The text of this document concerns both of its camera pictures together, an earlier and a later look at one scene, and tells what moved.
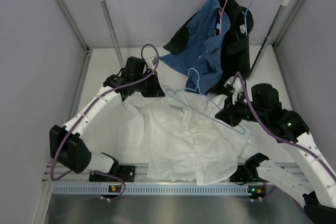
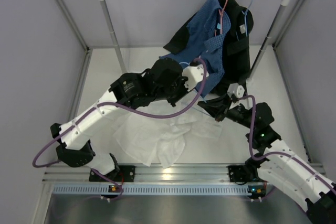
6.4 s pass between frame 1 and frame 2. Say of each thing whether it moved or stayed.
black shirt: stayed
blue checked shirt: stayed
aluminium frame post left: stayed
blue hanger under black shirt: stayed
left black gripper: moved
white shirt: moved
